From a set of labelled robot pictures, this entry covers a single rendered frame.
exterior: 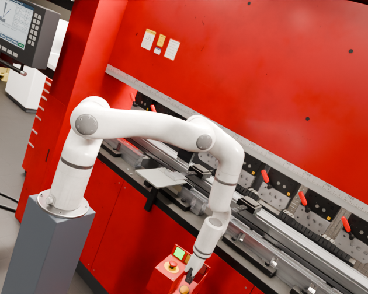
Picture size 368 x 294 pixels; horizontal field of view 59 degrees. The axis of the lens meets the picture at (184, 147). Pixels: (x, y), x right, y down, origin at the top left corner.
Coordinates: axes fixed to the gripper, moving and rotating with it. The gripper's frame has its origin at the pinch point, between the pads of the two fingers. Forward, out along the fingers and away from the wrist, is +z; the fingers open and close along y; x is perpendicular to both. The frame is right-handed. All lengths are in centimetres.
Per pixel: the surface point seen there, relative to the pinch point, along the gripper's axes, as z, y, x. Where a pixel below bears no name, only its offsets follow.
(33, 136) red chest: 44, -87, -206
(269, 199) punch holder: -36, -37, 13
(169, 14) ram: -100, -63, -89
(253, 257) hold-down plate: -8.0, -29.8, 18.6
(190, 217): -4.6, -35.5, -20.7
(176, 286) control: 8.6, -0.7, -3.9
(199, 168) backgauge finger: -18, -70, -37
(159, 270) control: 1.3, 5.2, -12.6
